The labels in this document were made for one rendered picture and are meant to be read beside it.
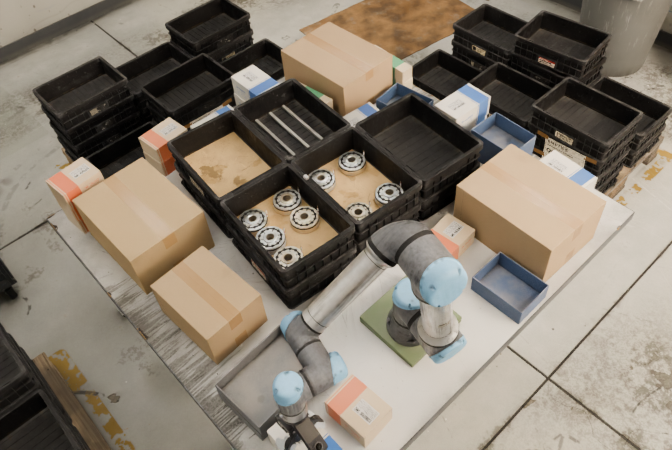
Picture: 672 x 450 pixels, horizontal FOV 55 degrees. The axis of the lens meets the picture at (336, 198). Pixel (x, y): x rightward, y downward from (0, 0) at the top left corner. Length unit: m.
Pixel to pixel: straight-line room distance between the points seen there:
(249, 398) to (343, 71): 1.42
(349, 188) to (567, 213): 0.76
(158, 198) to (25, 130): 2.19
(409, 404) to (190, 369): 0.70
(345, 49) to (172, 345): 1.46
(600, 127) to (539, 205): 1.05
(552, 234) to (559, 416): 0.94
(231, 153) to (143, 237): 0.53
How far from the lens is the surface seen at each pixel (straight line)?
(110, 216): 2.38
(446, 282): 1.49
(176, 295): 2.14
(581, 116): 3.27
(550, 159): 2.58
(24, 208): 3.94
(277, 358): 2.07
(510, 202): 2.25
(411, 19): 4.73
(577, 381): 2.96
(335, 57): 2.85
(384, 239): 1.57
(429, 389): 2.06
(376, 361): 2.10
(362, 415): 1.94
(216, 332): 2.03
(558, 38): 3.74
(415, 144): 2.52
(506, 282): 2.28
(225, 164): 2.52
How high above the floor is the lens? 2.56
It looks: 48 degrees down
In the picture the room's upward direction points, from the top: 5 degrees counter-clockwise
